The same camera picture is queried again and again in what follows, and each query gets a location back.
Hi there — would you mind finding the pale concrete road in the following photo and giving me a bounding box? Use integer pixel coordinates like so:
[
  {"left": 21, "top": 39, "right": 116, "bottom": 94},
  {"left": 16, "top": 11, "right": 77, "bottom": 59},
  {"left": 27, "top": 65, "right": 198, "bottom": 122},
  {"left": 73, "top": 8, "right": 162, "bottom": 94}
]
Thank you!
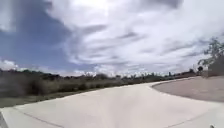
[{"left": 0, "top": 75, "right": 224, "bottom": 128}]

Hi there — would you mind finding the row of tall shrubs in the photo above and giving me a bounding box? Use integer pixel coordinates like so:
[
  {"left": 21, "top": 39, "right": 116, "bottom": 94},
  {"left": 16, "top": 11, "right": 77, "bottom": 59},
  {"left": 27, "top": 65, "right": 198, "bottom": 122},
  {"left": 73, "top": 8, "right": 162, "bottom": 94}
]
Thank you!
[{"left": 0, "top": 67, "right": 205, "bottom": 98}]

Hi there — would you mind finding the grass verge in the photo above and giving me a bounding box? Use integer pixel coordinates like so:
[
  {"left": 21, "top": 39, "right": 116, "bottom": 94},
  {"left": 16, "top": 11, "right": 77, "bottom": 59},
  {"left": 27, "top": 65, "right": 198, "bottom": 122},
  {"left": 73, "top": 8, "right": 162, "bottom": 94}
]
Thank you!
[{"left": 0, "top": 81, "right": 141, "bottom": 109}]

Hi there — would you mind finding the leafy green tree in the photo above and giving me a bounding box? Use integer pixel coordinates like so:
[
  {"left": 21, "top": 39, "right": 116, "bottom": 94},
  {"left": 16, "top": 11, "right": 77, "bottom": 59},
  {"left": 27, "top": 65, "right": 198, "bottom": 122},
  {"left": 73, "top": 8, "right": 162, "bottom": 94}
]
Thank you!
[{"left": 197, "top": 37, "right": 224, "bottom": 78}]

